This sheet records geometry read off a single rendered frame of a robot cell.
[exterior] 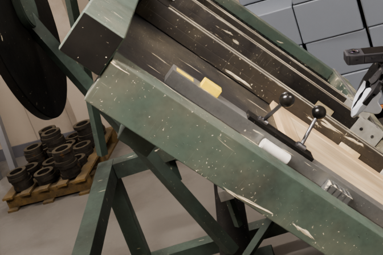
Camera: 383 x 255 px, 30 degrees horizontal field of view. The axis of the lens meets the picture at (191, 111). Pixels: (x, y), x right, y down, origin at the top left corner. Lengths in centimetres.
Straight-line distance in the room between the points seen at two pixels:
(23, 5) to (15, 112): 482
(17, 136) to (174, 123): 585
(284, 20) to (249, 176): 351
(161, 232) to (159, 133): 325
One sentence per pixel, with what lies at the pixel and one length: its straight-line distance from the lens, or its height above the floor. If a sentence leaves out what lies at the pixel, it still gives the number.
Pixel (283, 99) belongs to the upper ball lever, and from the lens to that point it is 170.
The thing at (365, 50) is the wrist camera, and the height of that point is 156.
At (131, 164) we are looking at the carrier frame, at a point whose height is 76.
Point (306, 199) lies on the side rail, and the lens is 157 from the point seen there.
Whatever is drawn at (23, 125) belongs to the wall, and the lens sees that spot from 722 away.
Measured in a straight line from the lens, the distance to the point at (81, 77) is 250.
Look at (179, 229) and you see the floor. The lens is 468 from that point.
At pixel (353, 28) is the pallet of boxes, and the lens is 498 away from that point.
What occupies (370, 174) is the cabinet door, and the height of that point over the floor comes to 104.
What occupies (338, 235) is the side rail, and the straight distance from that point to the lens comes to 163.
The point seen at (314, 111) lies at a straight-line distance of 183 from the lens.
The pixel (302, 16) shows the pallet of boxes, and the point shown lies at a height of 92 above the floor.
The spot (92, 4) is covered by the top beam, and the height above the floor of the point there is 190.
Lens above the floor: 209
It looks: 18 degrees down
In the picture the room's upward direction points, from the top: 19 degrees counter-clockwise
